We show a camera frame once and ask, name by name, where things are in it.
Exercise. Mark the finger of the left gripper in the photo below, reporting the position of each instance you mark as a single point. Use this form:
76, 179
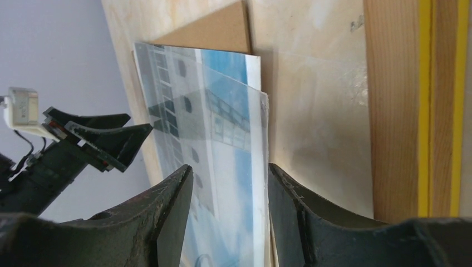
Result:
92, 119
107, 149

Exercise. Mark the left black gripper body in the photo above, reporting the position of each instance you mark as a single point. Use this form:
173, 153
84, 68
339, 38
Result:
33, 189

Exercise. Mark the clear plastic sheet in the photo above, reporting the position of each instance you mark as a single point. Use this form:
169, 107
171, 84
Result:
220, 134

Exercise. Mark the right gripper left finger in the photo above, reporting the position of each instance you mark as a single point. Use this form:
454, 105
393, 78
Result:
146, 230

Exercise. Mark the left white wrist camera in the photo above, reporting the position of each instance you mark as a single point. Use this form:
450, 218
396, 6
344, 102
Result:
21, 112

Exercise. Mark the yellow wooden photo frame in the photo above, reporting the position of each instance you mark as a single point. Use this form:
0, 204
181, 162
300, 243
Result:
419, 97

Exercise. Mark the building and sky photo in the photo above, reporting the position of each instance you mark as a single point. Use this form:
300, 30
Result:
221, 129

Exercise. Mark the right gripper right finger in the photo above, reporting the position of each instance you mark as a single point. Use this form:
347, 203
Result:
309, 230

